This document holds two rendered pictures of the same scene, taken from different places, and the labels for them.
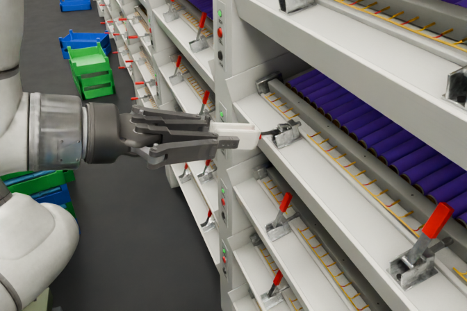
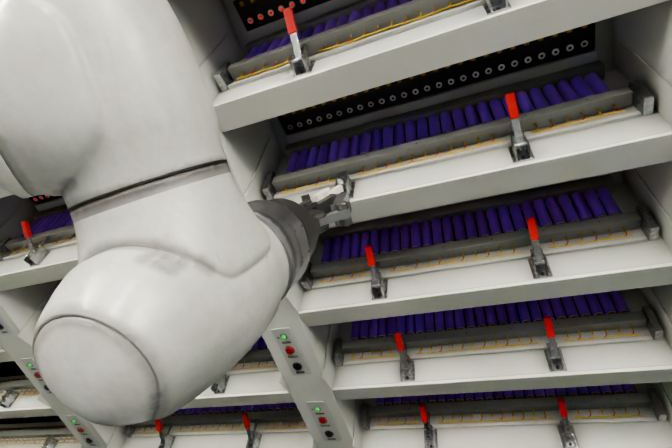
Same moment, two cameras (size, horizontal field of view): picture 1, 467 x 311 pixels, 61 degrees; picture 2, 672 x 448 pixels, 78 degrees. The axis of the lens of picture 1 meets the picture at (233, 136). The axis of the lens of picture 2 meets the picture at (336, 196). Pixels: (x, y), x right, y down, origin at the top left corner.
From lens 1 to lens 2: 0.43 m
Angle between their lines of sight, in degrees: 45
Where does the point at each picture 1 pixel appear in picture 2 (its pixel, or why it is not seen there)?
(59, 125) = (281, 215)
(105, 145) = (310, 225)
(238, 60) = (241, 176)
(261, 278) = (380, 372)
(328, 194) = (427, 178)
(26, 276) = not seen: outside the picture
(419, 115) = (481, 36)
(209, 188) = (237, 385)
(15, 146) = (279, 251)
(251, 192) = (320, 298)
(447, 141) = (506, 35)
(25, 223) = not seen: outside the picture
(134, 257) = not seen: outside the picture
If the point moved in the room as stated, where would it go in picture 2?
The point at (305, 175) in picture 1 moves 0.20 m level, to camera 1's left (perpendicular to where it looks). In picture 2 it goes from (396, 186) to (324, 263)
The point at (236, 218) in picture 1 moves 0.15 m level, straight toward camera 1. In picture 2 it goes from (315, 348) to (380, 366)
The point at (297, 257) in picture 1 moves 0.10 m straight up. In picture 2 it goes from (415, 284) to (400, 236)
